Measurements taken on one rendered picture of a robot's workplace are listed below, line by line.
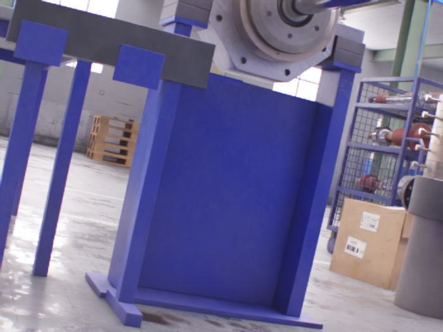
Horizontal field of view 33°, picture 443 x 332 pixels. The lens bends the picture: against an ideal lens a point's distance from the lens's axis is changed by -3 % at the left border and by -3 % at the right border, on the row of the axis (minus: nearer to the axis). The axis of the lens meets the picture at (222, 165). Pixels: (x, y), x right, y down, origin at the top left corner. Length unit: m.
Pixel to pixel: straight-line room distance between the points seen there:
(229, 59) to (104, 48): 0.57
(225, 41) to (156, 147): 0.53
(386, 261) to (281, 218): 1.64
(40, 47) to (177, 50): 0.41
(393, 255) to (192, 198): 1.91
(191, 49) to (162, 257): 0.82
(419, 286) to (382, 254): 0.74
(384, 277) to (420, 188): 0.83
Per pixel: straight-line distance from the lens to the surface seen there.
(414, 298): 3.81
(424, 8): 9.97
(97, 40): 2.28
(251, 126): 2.84
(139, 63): 2.29
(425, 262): 3.78
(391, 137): 5.50
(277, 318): 2.78
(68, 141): 2.65
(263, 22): 2.56
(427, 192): 3.77
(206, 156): 2.78
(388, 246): 4.47
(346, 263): 4.64
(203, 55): 2.36
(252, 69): 2.70
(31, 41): 2.24
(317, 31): 2.64
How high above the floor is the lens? 0.55
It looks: 1 degrees down
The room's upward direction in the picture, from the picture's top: 13 degrees clockwise
